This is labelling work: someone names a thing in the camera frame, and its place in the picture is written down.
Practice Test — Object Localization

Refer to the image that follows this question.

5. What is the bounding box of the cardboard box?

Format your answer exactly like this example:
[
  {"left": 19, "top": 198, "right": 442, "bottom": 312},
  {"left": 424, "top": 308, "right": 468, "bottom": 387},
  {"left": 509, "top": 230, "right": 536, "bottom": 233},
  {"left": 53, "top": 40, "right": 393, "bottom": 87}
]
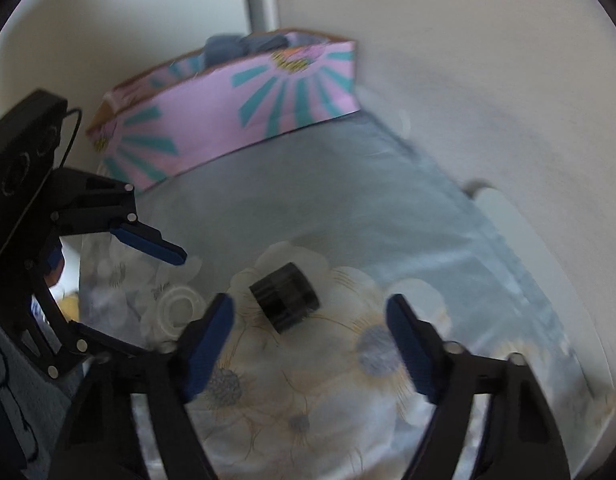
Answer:
[{"left": 85, "top": 27, "right": 361, "bottom": 191}]

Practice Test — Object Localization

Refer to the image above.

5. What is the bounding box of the clear tape roll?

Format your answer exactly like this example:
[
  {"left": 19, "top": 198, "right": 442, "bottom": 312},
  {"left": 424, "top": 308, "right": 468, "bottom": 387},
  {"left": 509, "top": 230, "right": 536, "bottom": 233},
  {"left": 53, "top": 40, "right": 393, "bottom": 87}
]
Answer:
[{"left": 155, "top": 282, "right": 206, "bottom": 341}]

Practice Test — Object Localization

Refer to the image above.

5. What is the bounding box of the blue grey cloth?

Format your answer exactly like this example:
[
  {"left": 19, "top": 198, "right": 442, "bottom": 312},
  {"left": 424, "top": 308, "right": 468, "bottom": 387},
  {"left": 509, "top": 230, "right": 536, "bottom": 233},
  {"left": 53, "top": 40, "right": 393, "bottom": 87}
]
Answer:
[{"left": 203, "top": 32, "right": 289, "bottom": 68}]

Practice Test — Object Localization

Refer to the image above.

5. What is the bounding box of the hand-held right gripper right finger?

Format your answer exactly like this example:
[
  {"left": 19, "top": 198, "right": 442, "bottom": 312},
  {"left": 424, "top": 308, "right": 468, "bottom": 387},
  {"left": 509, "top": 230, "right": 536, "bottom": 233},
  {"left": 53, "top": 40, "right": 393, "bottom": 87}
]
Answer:
[{"left": 385, "top": 294, "right": 571, "bottom": 480}]

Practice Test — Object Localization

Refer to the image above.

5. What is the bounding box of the pink teal striped paper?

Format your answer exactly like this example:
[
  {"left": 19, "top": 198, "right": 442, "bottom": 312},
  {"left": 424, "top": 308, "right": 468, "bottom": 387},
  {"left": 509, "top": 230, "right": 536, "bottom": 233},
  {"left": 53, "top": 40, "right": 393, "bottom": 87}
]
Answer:
[{"left": 88, "top": 42, "right": 361, "bottom": 191}]

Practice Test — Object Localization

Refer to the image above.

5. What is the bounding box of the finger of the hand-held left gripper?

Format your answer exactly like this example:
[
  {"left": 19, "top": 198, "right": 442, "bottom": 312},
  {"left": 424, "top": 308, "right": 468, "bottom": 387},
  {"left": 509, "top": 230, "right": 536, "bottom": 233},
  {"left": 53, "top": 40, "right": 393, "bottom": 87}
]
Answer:
[
  {"left": 48, "top": 165, "right": 189, "bottom": 267},
  {"left": 15, "top": 242, "right": 138, "bottom": 381}
]

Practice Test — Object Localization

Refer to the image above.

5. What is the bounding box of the floral bedsheet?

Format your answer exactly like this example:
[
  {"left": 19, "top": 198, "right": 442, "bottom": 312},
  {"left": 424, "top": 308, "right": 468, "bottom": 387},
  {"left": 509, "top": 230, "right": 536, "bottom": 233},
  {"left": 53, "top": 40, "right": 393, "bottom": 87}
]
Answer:
[{"left": 78, "top": 110, "right": 616, "bottom": 480}]

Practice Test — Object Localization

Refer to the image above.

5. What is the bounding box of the black cable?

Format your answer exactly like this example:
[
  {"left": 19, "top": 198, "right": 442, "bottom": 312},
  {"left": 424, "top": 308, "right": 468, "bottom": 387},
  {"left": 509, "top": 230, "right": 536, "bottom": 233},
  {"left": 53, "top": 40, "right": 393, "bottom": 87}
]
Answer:
[{"left": 58, "top": 108, "right": 83, "bottom": 168}]

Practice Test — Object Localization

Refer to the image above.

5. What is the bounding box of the black cylinder cap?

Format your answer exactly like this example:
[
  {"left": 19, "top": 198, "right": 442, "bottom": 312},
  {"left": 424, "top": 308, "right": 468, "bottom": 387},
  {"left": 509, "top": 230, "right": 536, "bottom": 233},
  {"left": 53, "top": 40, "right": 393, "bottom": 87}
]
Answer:
[{"left": 249, "top": 262, "right": 321, "bottom": 335}]

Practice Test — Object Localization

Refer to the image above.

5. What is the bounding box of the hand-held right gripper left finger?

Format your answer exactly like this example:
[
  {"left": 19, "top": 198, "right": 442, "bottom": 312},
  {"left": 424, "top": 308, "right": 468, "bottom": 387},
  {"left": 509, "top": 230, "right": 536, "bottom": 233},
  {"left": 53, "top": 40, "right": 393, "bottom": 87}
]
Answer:
[{"left": 52, "top": 292, "right": 236, "bottom": 480}]

